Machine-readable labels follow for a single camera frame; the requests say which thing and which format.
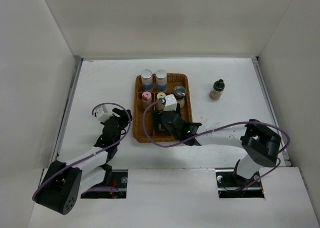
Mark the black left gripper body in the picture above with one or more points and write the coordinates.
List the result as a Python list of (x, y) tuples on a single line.
[(122, 124)]

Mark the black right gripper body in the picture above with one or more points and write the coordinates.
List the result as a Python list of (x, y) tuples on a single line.
[(156, 117)]

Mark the yellow cap spice bottle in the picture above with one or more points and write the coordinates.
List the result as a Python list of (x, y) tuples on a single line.
[(160, 101)]

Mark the pink cap spice bottle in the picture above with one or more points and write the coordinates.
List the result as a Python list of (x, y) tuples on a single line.
[(146, 99)]

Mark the clear lid salt grinder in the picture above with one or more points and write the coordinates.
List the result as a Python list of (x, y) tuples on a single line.
[(180, 94)]

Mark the silver cap blue label shaker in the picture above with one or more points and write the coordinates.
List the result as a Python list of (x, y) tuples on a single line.
[(147, 80)]

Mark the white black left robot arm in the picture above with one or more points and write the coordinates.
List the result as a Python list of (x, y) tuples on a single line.
[(90, 173)]

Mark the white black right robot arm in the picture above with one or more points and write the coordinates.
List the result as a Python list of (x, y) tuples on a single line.
[(259, 141)]

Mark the black knob brown spice grinder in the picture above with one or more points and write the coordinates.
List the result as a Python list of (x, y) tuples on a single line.
[(217, 90)]

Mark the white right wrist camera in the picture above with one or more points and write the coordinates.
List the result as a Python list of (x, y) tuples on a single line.
[(170, 103)]

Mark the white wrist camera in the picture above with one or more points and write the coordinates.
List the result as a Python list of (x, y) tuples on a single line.
[(170, 103), (101, 114)]

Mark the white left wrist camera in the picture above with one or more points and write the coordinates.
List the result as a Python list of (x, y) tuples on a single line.
[(101, 114)]

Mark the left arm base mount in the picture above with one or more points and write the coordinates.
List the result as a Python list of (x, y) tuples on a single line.
[(113, 186)]

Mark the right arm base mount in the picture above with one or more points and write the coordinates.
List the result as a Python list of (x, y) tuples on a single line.
[(231, 186)]

